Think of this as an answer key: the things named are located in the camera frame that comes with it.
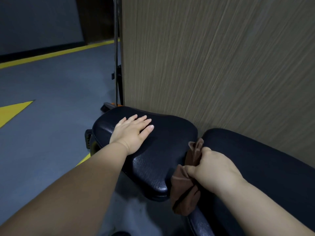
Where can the person's right hand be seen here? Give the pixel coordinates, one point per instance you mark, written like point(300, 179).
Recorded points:
point(216, 172)

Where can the person's left hand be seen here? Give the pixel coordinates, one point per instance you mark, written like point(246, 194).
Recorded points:
point(128, 137)

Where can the person's left middle finger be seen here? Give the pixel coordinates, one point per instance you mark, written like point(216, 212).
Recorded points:
point(140, 120)

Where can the person's left thumb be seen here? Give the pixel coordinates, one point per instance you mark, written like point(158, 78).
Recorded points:
point(146, 131)

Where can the person's left little finger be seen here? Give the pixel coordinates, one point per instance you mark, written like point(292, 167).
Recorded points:
point(121, 121)

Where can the person's right thumb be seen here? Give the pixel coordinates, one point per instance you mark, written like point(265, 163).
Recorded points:
point(205, 154)

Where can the brown cleaning cloth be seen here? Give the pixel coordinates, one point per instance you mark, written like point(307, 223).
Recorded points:
point(183, 194)

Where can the person's left forearm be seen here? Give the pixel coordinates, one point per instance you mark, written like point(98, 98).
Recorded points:
point(69, 194)

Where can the person's right forearm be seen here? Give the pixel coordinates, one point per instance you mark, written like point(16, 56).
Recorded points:
point(260, 211)

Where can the black leather chair headrest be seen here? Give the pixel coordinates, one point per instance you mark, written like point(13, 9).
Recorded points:
point(160, 154)

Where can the black fabric chair backrest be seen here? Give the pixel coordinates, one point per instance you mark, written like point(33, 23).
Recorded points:
point(260, 167)

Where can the glossy black chair armrest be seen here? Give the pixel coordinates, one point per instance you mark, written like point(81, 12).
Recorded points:
point(199, 224)

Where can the black metal stand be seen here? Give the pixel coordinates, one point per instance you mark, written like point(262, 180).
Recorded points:
point(116, 46)

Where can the wooden panel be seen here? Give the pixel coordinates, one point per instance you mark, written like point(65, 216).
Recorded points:
point(221, 71)

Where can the black ribbed headrest bracket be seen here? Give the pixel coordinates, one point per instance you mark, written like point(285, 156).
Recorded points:
point(88, 140)

